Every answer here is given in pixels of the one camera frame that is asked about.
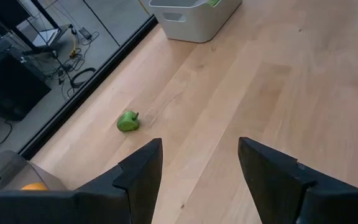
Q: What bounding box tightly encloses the straight black floor cable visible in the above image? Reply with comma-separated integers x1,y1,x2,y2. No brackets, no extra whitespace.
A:
83,0,121,47

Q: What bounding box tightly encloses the short yellow cable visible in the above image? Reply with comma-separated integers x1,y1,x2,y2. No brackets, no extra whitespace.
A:
69,29,78,59

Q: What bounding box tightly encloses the yellow toy lemon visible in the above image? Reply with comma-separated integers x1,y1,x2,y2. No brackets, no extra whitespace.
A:
20,182,50,191

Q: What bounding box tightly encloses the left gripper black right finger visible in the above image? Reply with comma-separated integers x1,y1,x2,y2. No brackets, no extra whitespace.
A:
237,136,358,224

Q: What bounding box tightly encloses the light grey plastic basket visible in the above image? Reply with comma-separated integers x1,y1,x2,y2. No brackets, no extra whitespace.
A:
148,0,243,44

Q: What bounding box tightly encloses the green toy bell pepper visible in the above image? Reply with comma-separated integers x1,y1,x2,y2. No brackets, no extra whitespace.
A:
116,110,140,133

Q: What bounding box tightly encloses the brown wooden cutting board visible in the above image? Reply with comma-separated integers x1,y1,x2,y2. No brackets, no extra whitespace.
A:
0,150,68,191

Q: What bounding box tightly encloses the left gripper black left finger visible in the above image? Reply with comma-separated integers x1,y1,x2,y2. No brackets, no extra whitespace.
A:
76,138,163,224

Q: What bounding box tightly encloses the black coiled floor cable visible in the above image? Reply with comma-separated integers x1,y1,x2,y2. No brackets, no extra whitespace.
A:
69,67,98,90

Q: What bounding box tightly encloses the black desk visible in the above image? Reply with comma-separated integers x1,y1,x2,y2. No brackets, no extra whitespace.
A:
0,0,62,57

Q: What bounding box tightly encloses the long yellow floor cable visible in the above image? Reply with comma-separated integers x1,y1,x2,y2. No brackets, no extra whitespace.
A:
137,0,151,16

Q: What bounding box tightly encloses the black power adapter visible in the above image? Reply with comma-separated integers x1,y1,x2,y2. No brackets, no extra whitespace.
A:
78,27,93,40

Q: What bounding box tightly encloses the black glossy equipment box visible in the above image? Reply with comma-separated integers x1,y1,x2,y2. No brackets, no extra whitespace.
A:
0,39,53,122

